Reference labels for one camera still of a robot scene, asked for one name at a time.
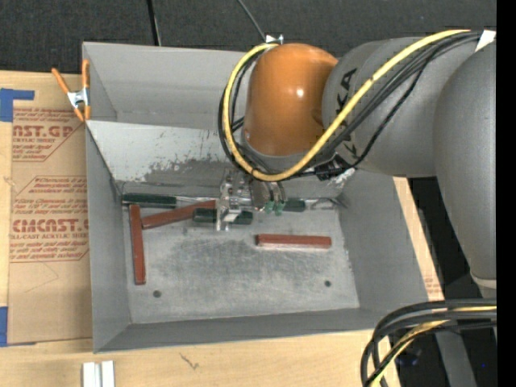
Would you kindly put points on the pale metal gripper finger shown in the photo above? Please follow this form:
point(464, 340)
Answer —
point(228, 217)
point(230, 205)

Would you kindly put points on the dark green flat block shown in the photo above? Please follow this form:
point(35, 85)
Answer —
point(149, 200)
point(295, 205)
point(246, 217)

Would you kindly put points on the red-brown flat block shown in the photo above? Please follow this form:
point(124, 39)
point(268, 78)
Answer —
point(173, 217)
point(137, 248)
point(294, 241)

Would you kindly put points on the grey metal bin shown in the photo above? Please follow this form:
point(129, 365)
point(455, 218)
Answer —
point(250, 280)

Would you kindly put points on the brown cardboard board, red print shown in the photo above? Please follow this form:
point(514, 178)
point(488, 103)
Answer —
point(48, 296)

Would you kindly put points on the black cylinder on white bracket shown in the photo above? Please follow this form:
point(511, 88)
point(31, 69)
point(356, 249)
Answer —
point(329, 171)

